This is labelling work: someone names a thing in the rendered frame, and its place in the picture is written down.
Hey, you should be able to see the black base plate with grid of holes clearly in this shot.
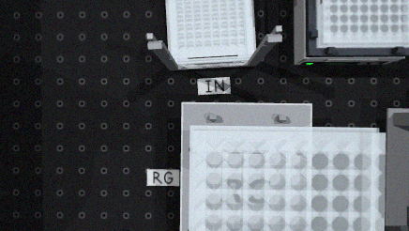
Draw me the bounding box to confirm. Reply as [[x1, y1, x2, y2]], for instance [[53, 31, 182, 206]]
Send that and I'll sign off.
[[0, 0, 409, 231]]

